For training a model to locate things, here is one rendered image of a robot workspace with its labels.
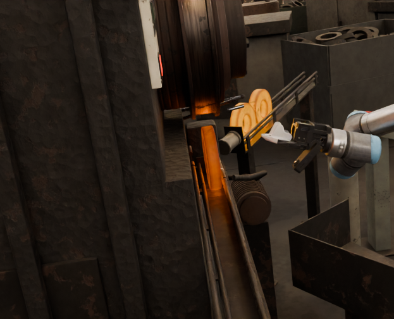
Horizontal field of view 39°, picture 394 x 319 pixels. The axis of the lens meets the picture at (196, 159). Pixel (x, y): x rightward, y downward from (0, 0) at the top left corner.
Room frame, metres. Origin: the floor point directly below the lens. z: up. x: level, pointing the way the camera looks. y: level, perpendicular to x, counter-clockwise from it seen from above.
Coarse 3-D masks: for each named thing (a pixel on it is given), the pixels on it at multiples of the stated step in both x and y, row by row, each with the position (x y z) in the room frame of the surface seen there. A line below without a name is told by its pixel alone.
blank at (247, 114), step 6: (240, 108) 2.01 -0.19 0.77; (246, 108) 2.04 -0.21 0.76; (252, 108) 2.08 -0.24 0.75; (234, 114) 2.00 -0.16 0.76; (240, 114) 2.00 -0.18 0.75; (246, 114) 2.04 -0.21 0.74; (252, 114) 2.08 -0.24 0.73; (234, 120) 1.98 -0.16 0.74; (240, 120) 2.00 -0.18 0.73; (246, 120) 2.07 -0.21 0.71; (252, 120) 2.07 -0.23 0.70; (234, 126) 1.98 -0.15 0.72; (240, 126) 1.99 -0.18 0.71; (246, 126) 2.07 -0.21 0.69; (252, 126) 2.07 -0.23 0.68; (246, 132) 2.03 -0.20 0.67; (252, 132) 2.07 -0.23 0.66; (252, 138) 2.06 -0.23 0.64
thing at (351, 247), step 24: (336, 216) 1.17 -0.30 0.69; (312, 240) 1.02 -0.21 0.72; (336, 240) 1.16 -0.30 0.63; (312, 264) 1.03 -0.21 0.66; (336, 264) 0.98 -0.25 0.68; (360, 264) 0.93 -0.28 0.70; (384, 264) 0.89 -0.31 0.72; (312, 288) 1.03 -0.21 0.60; (336, 288) 0.98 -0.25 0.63; (360, 288) 0.93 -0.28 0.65; (384, 288) 0.89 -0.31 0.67; (360, 312) 0.93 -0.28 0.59; (384, 312) 0.89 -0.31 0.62
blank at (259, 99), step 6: (258, 90) 2.17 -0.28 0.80; (264, 90) 2.18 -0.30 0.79; (252, 96) 2.14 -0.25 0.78; (258, 96) 2.13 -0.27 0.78; (264, 96) 2.18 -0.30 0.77; (252, 102) 2.12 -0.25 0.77; (258, 102) 2.13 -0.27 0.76; (264, 102) 2.19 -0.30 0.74; (270, 102) 2.22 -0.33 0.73; (258, 108) 2.12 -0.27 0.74; (264, 108) 2.20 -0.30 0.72; (270, 108) 2.21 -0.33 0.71; (258, 114) 2.12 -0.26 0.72; (264, 114) 2.18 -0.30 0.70; (258, 120) 2.11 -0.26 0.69
